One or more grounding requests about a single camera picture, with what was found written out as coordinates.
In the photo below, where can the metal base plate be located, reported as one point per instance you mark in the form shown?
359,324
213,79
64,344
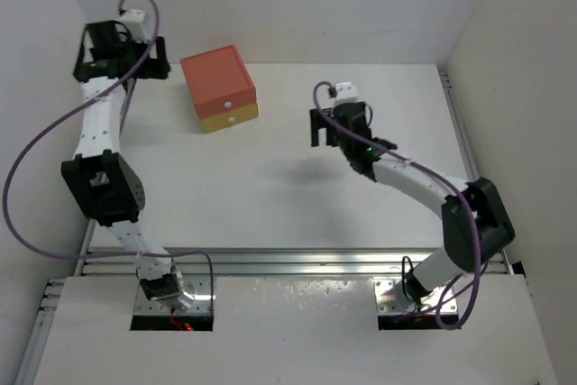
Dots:
391,301
197,303

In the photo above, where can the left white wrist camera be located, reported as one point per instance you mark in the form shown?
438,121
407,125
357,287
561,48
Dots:
136,23

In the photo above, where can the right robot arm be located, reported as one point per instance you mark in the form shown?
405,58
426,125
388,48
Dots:
471,212

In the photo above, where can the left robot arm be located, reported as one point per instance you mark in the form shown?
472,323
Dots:
105,187

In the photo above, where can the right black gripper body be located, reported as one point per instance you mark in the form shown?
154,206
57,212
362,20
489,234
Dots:
333,138

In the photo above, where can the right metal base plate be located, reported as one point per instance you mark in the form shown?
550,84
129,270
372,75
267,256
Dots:
391,301

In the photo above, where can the yellow drawer box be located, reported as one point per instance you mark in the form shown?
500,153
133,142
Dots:
230,118

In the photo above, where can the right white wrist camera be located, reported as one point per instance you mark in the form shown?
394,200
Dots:
345,92

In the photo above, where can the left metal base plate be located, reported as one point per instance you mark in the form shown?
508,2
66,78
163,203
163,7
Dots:
197,303

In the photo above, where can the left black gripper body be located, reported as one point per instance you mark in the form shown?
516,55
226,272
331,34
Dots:
128,49

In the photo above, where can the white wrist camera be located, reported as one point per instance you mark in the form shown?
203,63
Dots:
136,23
345,92

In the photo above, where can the orange drawer box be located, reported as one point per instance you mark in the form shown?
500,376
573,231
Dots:
218,81

